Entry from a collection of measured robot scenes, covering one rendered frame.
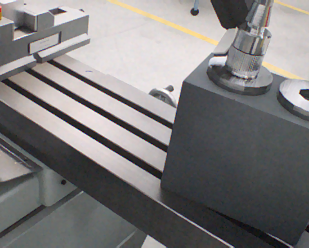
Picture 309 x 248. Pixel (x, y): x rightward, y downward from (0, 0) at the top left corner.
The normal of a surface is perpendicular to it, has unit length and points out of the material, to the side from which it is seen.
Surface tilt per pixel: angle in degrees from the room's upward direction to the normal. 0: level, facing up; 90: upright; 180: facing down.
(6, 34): 90
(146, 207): 90
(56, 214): 90
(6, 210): 90
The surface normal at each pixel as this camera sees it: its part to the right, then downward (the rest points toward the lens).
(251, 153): -0.43, 0.45
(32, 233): 0.80, 0.43
